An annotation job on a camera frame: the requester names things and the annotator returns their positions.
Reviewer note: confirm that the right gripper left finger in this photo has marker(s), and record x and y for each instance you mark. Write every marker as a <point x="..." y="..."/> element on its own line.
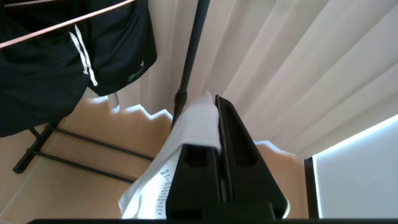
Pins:
<point x="192" y="186"/>

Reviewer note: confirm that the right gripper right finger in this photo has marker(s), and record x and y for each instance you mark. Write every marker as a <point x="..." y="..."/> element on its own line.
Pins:
<point x="252" y="183"/>

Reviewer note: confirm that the white garment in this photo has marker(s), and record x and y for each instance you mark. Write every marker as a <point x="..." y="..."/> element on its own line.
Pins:
<point x="196" y="124"/>

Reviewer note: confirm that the black shorts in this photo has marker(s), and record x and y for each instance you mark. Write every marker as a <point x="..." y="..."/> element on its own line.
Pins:
<point x="40" y="77"/>

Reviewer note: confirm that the pink clothes hanger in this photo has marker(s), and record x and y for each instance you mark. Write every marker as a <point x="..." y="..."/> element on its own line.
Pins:
<point x="62" y="24"/>

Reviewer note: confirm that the black clothes rack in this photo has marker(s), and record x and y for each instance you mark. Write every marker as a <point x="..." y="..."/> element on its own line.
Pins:
<point x="192" y="46"/>

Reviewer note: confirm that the beige curtain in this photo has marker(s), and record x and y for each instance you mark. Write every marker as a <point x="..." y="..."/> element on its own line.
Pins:
<point x="295" y="62"/>

